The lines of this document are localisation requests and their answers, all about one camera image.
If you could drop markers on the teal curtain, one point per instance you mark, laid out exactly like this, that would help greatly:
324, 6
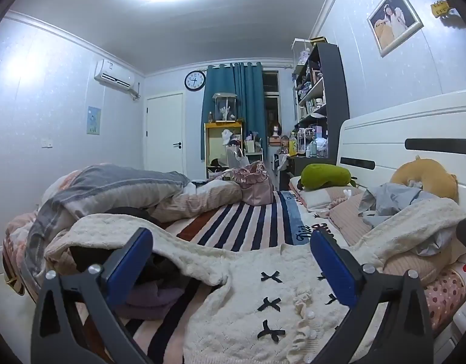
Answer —
234, 102

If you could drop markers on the purple cloth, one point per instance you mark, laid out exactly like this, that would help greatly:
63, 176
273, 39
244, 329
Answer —
149, 299

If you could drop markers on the white bed headboard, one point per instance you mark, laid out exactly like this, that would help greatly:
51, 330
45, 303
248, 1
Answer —
407, 140

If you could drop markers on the window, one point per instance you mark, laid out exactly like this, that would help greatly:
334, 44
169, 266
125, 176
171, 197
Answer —
270, 102

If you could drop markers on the wall light switch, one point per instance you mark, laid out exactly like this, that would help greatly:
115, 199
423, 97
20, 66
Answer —
47, 143

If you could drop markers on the grey striped duvet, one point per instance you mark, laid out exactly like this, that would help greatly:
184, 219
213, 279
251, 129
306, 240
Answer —
104, 185

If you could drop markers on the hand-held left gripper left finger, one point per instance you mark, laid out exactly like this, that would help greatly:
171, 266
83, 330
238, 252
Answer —
130, 261

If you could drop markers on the orange plush toy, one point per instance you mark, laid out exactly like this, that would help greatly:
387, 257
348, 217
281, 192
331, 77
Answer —
426, 178

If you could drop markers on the grey shirt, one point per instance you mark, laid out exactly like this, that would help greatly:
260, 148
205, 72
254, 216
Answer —
392, 201

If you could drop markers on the white door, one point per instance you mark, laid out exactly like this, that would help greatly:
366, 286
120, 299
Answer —
165, 132

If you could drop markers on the yellow shelf cabinet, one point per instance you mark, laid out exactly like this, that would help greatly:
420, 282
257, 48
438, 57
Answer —
223, 148

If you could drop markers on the polka dot pillow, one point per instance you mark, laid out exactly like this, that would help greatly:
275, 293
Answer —
445, 292

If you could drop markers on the yellow guitar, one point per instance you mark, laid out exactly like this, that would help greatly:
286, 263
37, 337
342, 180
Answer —
441, 7

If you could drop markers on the green plush toy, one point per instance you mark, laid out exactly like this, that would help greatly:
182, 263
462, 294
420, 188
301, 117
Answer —
325, 176

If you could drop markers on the striped bed blanket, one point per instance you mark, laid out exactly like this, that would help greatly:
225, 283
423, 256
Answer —
240, 223

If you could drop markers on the pink checked pillow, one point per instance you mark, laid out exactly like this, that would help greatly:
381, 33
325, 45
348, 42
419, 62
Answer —
323, 197

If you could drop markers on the dark bookshelf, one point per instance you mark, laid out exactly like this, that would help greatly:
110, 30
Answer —
318, 98

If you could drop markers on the pink ruffled bag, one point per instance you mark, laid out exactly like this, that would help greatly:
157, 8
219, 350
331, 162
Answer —
255, 184

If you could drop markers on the framed wall picture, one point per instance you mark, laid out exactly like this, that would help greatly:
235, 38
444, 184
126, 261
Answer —
394, 19

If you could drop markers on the small wall poster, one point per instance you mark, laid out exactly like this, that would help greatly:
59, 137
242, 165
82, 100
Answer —
93, 120

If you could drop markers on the cream knit sweater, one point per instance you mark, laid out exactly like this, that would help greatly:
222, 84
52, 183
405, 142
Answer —
233, 311

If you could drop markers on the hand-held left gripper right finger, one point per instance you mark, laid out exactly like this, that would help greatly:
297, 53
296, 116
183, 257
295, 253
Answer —
331, 269

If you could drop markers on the glass display case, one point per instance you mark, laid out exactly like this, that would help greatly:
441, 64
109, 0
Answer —
225, 108

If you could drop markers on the round wall clock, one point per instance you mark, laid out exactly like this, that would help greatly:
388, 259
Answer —
195, 80

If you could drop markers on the white air conditioner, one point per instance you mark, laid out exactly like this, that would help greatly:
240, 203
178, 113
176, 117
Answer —
115, 76

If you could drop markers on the mannequin head with wig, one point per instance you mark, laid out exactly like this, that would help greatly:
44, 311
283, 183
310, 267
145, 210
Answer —
275, 131

